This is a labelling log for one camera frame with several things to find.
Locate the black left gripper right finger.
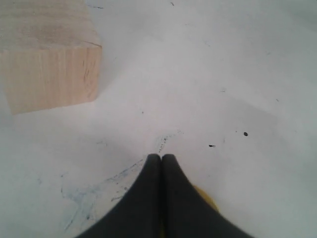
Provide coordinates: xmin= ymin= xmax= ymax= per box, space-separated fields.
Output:
xmin=161 ymin=154 xmax=251 ymax=238

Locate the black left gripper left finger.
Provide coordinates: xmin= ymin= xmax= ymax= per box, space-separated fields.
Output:
xmin=79 ymin=154 xmax=161 ymax=238

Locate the yellow tennis ball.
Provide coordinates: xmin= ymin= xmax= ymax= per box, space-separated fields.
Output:
xmin=159 ymin=185 xmax=219 ymax=238

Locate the light wooden cube block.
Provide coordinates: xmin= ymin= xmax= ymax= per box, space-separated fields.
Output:
xmin=0 ymin=0 xmax=102 ymax=114

